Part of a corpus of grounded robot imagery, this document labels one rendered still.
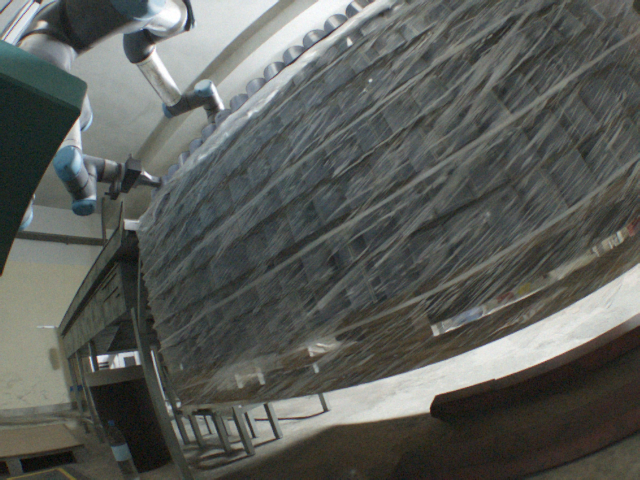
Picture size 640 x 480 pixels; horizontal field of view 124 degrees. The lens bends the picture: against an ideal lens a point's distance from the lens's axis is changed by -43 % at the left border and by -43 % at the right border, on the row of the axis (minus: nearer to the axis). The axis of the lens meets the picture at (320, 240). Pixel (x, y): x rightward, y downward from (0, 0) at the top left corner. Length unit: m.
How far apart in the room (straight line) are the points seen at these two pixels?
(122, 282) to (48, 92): 1.08
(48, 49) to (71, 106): 0.11
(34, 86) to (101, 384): 1.51
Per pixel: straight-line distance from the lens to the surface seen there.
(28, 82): 0.40
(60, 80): 0.42
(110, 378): 1.70
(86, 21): 0.52
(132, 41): 0.95
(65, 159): 0.81
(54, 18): 0.55
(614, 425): 0.82
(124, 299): 1.35
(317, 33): 0.79
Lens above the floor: 0.54
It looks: 16 degrees up
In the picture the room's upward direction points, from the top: 18 degrees counter-clockwise
